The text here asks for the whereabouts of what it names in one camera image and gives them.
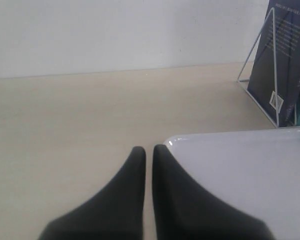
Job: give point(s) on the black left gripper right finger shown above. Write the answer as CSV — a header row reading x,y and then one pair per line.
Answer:
x,y
184,210

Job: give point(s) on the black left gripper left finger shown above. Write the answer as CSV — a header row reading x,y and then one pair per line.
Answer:
x,y
114,213

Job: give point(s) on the dark blue moon book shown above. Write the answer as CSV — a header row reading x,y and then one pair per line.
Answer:
x,y
292,6

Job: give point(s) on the white square plastic tray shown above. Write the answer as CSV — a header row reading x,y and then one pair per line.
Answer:
x,y
256,172

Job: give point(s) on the white wire book rack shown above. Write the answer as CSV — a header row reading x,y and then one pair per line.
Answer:
x,y
273,83

